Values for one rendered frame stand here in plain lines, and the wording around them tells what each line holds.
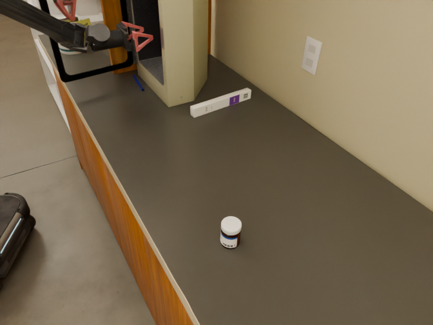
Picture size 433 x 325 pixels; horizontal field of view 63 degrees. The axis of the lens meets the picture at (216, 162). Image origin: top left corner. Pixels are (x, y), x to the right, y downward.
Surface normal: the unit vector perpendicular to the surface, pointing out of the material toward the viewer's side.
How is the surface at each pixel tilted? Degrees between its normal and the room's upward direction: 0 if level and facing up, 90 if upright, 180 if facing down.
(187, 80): 90
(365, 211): 0
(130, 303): 0
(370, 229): 0
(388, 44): 90
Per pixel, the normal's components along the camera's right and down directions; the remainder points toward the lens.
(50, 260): 0.03, -0.77
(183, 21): 0.51, 0.56
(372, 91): -0.86, 0.31
